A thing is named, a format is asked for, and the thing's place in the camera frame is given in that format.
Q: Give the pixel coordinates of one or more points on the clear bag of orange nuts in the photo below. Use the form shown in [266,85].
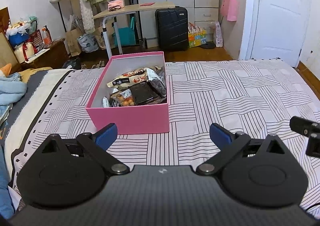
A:
[123,97]

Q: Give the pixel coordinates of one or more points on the dark wooden nightstand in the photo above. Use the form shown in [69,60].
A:
[54,58]

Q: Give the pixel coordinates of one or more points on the striped patchwork bed sheet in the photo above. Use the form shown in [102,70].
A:
[257,97]

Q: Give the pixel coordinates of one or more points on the large beige snack bag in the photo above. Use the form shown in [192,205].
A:
[132,77]

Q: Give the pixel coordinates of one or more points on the white drawstring plastic bag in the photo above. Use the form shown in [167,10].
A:
[88,43]

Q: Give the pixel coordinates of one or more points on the pink pouch on table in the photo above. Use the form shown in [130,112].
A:
[115,5]

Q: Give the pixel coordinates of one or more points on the white snack bar wrapper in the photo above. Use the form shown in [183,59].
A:
[105,102]

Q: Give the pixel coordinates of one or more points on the black bag on floor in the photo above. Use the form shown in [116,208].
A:
[74,63]

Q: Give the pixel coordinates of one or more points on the blue bucket with white fluff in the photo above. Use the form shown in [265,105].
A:
[18,33]

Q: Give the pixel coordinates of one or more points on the light blue plush goose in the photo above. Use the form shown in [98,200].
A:
[12,89]

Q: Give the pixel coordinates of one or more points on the white bedroom door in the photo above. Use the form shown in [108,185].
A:
[274,29]

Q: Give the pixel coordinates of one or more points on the pink cardboard box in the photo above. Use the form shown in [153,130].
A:
[146,119]

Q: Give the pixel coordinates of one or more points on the white patterned floor bag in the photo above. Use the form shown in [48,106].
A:
[218,35]

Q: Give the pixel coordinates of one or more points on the red card on table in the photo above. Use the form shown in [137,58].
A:
[147,4]

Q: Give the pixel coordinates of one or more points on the black hard suitcase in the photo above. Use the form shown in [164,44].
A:
[172,28]

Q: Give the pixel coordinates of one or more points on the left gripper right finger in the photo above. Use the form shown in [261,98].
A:
[230,145]

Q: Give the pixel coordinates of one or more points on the colourful yellow gift box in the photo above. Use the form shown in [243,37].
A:
[197,36]

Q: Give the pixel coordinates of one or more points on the brown paper bag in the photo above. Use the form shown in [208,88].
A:
[72,41]

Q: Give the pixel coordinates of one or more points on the teal tote bag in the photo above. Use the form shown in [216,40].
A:
[126,35]

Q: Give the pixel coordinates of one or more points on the pink paper bag hanging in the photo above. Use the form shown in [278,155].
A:
[229,10]

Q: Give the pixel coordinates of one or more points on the white bag with red ribbon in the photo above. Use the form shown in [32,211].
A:
[24,51]

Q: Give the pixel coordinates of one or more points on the wooden padded headboard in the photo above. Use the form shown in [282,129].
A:
[6,51]

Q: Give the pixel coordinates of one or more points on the beige sandals on floor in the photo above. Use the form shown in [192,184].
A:
[98,65]

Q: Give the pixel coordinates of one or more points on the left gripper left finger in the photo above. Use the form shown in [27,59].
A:
[96,145]

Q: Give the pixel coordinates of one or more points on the orange drink bottle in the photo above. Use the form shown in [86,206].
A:
[47,39]

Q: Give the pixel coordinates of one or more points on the black snack packet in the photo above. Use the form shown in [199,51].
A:
[143,94]

